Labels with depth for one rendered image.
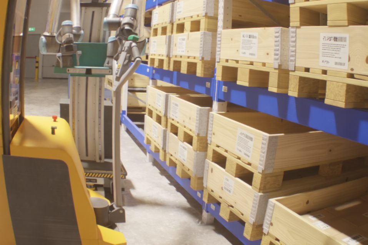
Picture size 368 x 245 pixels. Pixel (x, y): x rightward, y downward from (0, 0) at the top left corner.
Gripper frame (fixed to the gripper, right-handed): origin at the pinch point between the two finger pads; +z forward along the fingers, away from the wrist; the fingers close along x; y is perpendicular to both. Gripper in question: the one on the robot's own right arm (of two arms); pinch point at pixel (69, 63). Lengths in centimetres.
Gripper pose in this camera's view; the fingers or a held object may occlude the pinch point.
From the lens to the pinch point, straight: 258.8
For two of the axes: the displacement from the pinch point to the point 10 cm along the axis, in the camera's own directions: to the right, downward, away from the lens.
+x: -8.9, 1.0, -4.5
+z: 2.2, 9.5, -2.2
